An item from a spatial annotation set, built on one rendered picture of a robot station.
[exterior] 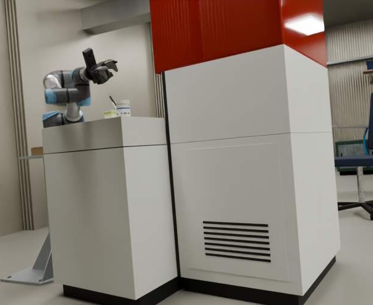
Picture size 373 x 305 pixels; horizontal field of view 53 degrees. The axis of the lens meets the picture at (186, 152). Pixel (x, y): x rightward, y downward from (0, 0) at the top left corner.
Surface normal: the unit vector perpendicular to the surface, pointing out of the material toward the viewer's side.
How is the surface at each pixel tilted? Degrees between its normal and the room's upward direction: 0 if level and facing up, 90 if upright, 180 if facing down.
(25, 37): 90
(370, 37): 90
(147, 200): 90
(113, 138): 90
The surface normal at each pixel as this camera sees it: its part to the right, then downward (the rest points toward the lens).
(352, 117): -0.42, 0.04
